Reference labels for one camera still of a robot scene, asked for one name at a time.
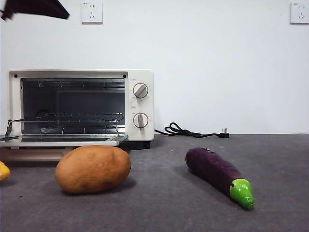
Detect glass oven door with handle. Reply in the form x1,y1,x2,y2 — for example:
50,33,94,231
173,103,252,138
0,133,129,162

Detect purple eggplant with green stem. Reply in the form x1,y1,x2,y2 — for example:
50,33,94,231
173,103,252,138
185,147,255,210

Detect oven temperature knob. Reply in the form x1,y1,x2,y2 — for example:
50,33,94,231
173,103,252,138
133,83,149,99

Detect white Toshiba toaster oven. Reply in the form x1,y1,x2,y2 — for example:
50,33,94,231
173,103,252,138
7,69,155,149

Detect oven timer knob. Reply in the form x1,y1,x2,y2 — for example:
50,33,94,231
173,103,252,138
133,112,149,131

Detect yellow vegetable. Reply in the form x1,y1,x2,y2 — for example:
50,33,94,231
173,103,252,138
0,161,12,182

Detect brown potato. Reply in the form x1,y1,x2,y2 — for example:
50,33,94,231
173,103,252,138
55,145,132,194

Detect white wall socket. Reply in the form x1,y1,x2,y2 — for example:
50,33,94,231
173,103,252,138
290,2,309,25
81,2,103,25

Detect oven wire rack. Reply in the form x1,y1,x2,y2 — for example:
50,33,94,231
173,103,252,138
8,112,125,129

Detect black power cable with plug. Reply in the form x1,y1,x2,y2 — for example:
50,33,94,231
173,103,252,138
154,122,230,140

